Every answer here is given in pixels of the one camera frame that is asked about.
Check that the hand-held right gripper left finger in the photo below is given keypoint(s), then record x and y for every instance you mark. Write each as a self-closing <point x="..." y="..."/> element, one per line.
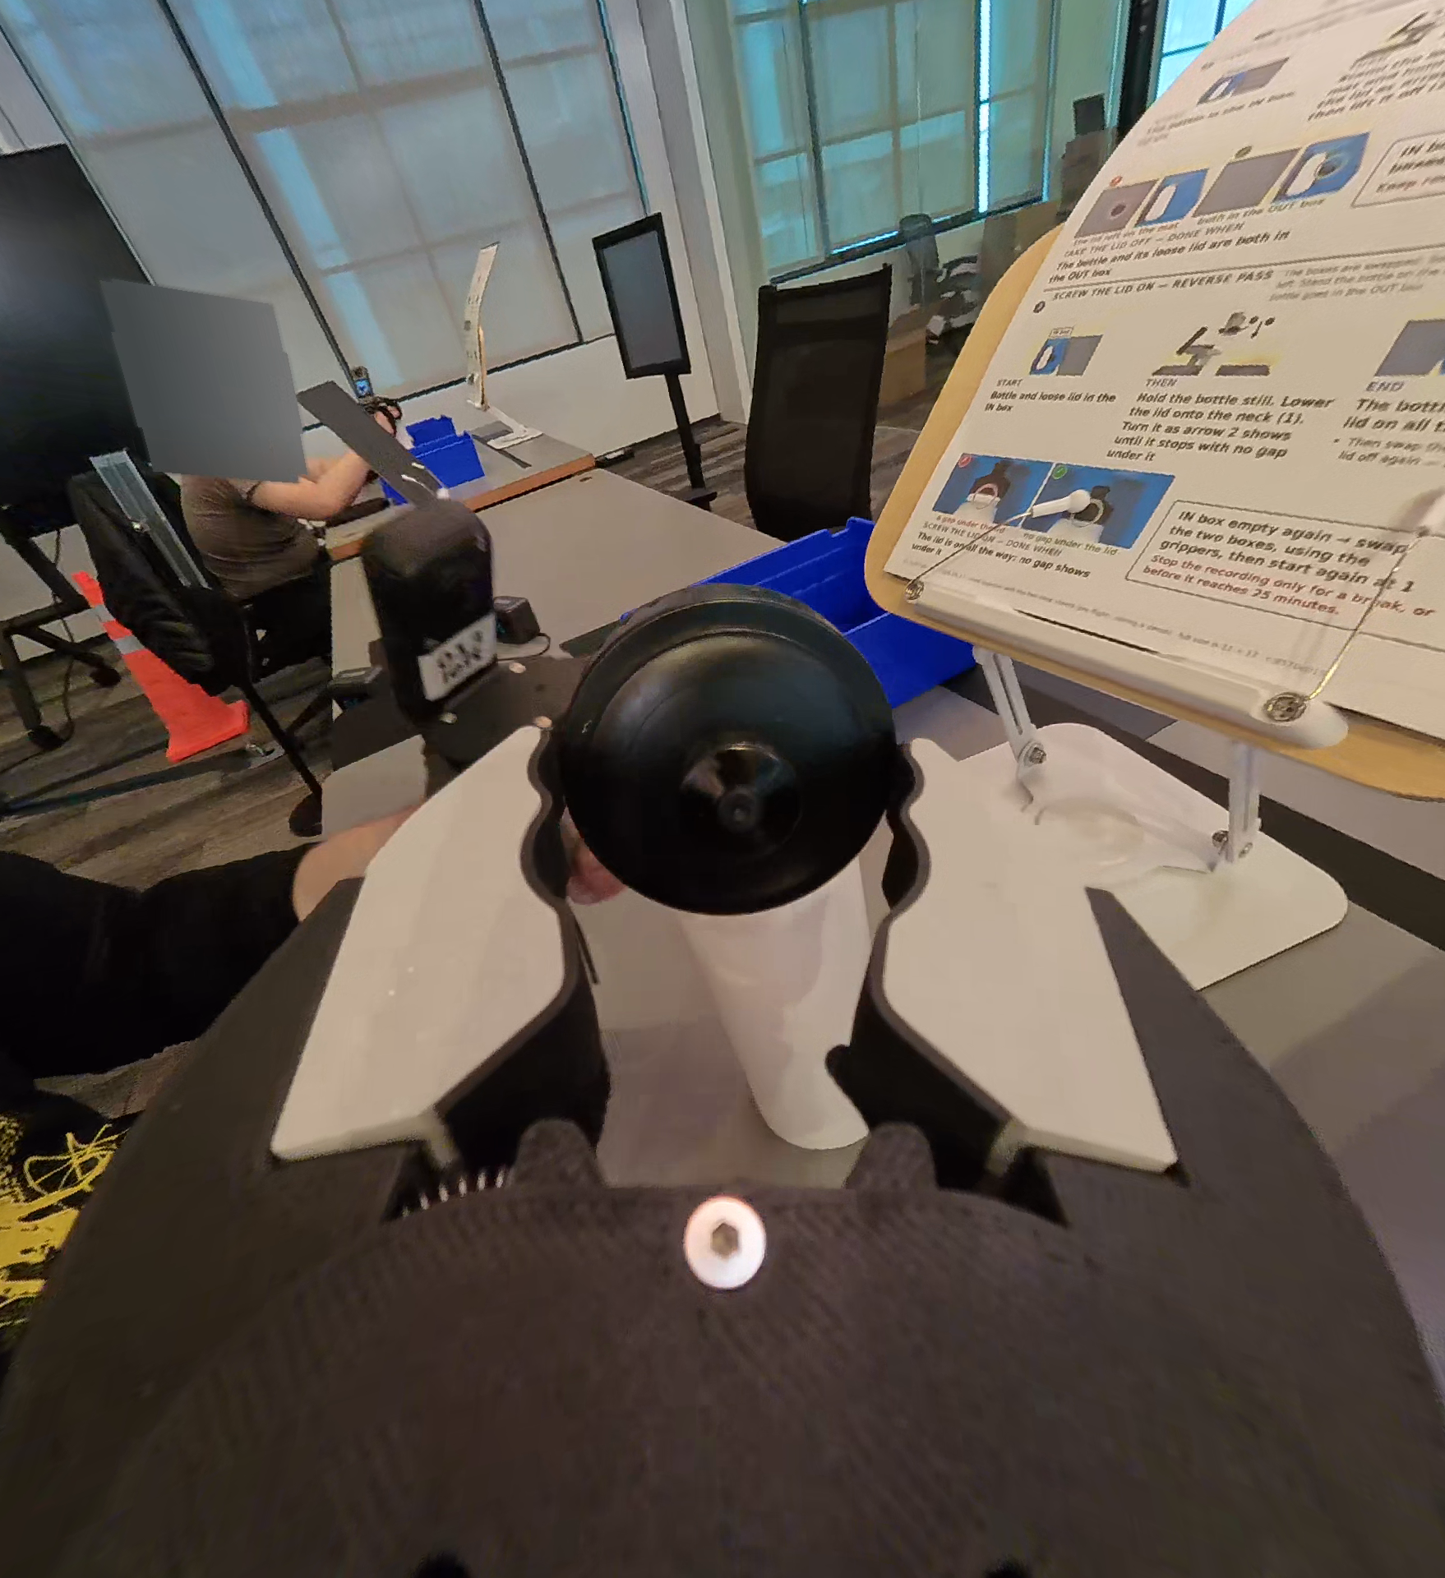
<point x="428" y="976"/>

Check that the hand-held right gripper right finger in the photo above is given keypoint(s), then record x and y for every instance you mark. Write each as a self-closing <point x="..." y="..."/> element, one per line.
<point x="1020" y="987"/>

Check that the white bottle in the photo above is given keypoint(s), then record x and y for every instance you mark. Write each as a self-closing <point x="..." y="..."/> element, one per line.
<point x="785" y="1012"/>

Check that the black bottle lid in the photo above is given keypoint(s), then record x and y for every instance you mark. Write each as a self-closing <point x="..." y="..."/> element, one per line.
<point x="724" y="741"/>

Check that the person's left forearm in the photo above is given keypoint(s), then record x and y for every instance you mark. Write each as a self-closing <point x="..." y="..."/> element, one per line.
<point x="107" y="951"/>

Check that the person's left hand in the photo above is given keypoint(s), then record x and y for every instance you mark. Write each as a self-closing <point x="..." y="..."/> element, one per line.
<point x="359" y="859"/>

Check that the small blue plastic bin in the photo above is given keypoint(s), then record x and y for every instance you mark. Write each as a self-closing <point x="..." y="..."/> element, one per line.
<point x="448" y="458"/>

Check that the wooden top desk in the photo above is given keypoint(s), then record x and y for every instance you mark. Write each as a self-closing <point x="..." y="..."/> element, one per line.
<point x="527" y="470"/>

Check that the black office chair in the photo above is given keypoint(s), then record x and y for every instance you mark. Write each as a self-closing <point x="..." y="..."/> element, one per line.
<point x="818" y="396"/>
<point x="168" y="593"/>

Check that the orange traffic cone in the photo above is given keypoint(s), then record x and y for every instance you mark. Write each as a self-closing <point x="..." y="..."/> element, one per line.
<point x="168" y="691"/>

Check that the white standing panel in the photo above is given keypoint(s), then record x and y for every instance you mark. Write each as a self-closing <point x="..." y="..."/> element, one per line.
<point x="482" y="322"/>

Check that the black standing monitor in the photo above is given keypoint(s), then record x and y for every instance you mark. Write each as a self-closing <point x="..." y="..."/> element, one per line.
<point x="645" y="297"/>

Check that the wooden display board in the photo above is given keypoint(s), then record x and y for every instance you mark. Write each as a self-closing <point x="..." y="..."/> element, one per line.
<point x="908" y="519"/>

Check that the printed paper sheet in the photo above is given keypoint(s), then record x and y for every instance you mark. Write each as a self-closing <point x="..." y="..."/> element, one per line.
<point x="1242" y="322"/>

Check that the black wall screen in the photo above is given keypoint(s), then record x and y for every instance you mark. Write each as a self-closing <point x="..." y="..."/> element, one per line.
<point x="33" y="322"/>

